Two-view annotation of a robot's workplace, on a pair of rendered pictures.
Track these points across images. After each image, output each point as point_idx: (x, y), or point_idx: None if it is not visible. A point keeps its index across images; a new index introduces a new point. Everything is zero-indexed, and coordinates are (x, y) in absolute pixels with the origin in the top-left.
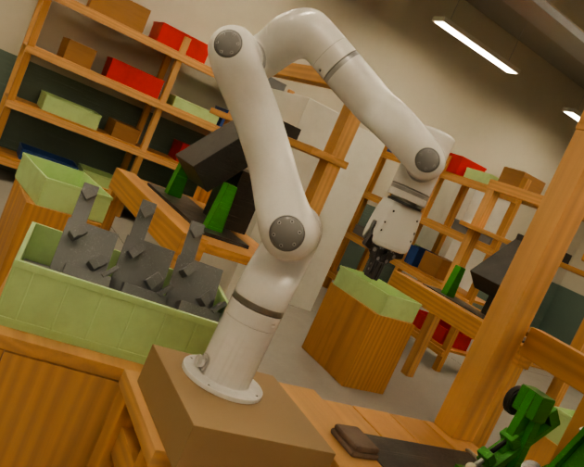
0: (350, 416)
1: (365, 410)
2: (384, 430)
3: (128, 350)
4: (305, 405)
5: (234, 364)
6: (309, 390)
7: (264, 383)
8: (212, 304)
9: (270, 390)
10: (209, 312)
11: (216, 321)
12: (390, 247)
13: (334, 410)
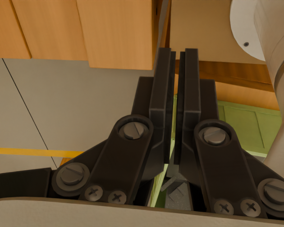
0: (44, 29)
1: (13, 50)
2: None
3: (276, 116)
4: (125, 20)
5: None
6: (99, 62)
7: (201, 30)
8: (167, 188)
9: (204, 10)
10: (179, 175)
11: (169, 167)
12: (167, 222)
13: (68, 35)
